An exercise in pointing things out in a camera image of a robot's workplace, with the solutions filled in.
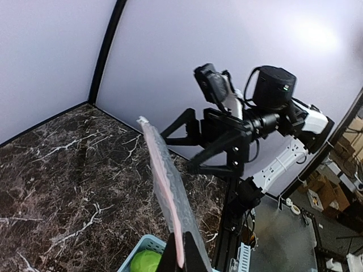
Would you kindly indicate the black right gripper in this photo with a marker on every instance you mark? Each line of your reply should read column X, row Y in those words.
column 220, row 134

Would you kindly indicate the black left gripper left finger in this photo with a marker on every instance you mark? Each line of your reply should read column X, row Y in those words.
column 168, row 262

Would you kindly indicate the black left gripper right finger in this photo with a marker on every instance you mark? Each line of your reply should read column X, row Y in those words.
column 193, row 261

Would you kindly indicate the green toy pepper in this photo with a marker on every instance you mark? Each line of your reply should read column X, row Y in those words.
column 145, row 261

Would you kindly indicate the clear zip top bag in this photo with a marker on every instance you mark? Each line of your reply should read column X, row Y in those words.
column 170, row 192

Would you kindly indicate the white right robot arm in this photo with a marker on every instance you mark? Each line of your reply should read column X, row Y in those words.
column 272, row 108

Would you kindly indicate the light blue plastic basket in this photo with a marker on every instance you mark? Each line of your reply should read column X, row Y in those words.
column 146, row 242

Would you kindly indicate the cardboard boxes in background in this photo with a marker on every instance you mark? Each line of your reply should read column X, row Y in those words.
column 337, row 182

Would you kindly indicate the white slotted cable duct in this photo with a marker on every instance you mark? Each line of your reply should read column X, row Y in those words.
column 241, row 262

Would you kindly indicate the black enclosure frame post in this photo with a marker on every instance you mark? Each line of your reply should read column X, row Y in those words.
column 105, row 49

